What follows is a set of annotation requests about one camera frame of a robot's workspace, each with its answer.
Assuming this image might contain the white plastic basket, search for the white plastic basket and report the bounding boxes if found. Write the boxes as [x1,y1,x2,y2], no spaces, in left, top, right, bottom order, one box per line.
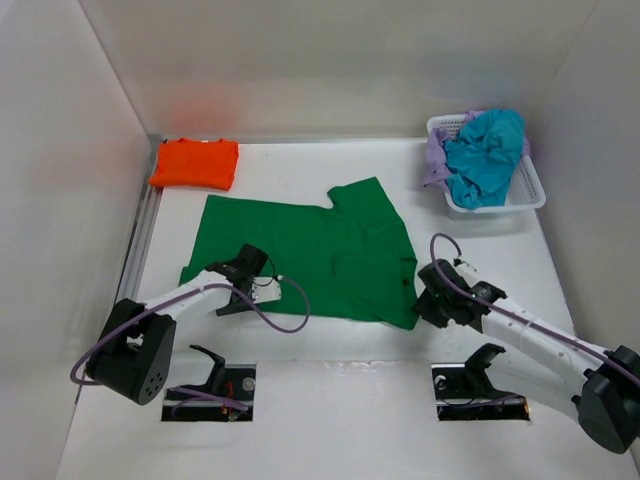
[426,113,546,220]

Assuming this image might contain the aluminium frame rail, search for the aluminium frame rail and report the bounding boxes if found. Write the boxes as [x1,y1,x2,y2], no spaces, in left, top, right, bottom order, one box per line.
[113,134,165,305]

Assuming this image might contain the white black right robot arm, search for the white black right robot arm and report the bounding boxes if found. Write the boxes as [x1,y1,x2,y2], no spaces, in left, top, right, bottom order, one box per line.
[414,259,639,454]

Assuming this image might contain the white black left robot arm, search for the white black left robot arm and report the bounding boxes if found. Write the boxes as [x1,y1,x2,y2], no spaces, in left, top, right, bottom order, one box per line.
[86,244,269,405]

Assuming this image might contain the orange t shirt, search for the orange t shirt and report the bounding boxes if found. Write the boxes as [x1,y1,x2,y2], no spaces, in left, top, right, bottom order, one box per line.
[148,138,239,191]

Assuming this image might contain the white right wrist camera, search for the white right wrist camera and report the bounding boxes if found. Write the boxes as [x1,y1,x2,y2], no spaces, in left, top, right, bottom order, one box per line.
[453,258,478,274]

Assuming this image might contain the green t shirt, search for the green t shirt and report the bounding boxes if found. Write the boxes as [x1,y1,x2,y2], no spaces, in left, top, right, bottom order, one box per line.
[180,177,418,330]

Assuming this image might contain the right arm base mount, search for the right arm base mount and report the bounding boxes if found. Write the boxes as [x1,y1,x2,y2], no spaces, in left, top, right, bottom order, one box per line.
[431,343,530,421]

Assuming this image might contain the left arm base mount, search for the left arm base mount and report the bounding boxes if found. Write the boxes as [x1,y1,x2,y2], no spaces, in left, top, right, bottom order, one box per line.
[161,345,257,423]

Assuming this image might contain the lilac t shirt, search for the lilac t shirt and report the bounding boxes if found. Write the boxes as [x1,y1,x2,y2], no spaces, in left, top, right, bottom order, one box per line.
[422,109,532,189]

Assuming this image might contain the teal t shirt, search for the teal t shirt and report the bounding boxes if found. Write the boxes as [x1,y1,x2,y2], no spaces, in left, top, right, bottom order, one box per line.
[444,109,526,210]

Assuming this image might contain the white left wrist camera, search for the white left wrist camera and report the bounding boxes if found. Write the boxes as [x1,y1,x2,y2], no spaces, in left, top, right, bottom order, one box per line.
[251,280,282,304]

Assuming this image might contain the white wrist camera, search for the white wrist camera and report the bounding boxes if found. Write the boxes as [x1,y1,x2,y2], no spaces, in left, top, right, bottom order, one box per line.
[453,258,478,274]
[251,280,282,304]

